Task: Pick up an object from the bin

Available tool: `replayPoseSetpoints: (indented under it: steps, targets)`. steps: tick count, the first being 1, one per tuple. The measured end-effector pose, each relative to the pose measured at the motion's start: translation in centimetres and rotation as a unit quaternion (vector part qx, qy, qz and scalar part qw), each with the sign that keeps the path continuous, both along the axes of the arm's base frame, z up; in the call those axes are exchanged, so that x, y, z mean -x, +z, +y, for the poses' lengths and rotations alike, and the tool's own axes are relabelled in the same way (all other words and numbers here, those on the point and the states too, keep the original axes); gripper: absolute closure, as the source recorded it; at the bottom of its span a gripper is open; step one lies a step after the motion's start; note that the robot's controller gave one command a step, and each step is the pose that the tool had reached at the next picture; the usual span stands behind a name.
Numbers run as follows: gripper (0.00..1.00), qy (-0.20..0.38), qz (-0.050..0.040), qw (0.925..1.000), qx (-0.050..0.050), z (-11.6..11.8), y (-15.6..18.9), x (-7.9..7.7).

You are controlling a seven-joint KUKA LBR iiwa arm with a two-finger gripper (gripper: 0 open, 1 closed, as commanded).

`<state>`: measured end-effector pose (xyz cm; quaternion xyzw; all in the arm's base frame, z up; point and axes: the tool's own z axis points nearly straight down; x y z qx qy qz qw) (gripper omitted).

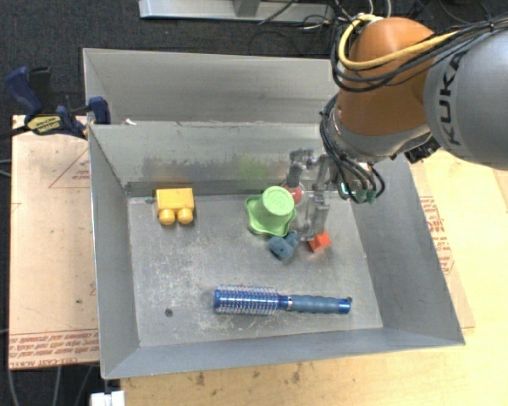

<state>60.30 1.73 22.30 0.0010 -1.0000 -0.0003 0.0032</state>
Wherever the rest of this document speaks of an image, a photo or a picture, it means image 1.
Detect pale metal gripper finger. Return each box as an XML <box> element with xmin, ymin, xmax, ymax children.
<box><xmin>284</xmin><ymin>146</ymin><xmax>319</xmax><ymax>190</ymax></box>
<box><xmin>305</xmin><ymin>191</ymin><xmax>332</xmax><ymax>242</ymax></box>

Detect orange-red small block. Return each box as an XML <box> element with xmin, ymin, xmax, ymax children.
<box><xmin>307</xmin><ymin>232</ymin><xmax>333</xmax><ymax>254</ymax></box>

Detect green toy cup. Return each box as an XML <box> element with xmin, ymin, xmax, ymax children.
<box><xmin>244</xmin><ymin>185</ymin><xmax>299</xmax><ymax>238</ymax></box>

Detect blue-grey fuzzy toy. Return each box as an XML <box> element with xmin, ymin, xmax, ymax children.
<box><xmin>268</xmin><ymin>230</ymin><xmax>301</xmax><ymax>262</ymax></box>

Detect blue round hairbrush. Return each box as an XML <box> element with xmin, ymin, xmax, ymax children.
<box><xmin>212</xmin><ymin>284</ymin><xmax>352</xmax><ymax>316</ymax></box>

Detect grey metal bin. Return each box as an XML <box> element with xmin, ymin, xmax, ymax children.
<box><xmin>82</xmin><ymin>47</ymin><xmax>467</xmax><ymax>381</ymax></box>

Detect yellow toy building block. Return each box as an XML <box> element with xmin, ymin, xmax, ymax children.
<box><xmin>153</xmin><ymin>187</ymin><xmax>196</xmax><ymax>227</ymax></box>

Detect brown cardboard board, red print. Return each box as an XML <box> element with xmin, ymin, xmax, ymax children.
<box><xmin>8</xmin><ymin>114</ymin><xmax>478</xmax><ymax>371</ymax></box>

